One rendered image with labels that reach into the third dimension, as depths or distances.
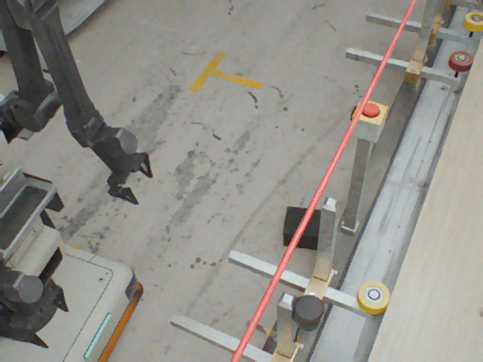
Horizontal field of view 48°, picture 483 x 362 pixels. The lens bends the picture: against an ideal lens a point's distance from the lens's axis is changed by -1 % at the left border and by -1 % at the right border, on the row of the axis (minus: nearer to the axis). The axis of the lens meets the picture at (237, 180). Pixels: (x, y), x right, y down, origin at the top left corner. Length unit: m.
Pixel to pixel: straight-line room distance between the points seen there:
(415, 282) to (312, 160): 1.49
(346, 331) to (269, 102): 1.77
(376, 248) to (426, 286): 0.40
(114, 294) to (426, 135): 1.35
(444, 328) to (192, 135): 1.95
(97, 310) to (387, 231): 1.12
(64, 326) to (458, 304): 1.41
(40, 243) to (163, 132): 1.46
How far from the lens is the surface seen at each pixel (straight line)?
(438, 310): 1.46
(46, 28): 1.21
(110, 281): 2.24
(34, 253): 1.76
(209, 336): 1.43
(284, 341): 1.31
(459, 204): 1.65
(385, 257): 1.83
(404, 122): 2.11
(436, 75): 2.15
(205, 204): 2.71
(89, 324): 2.18
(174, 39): 3.69
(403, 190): 2.00
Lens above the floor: 2.18
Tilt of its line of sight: 51 degrees down
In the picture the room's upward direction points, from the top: 6 degrees counter-clockwise
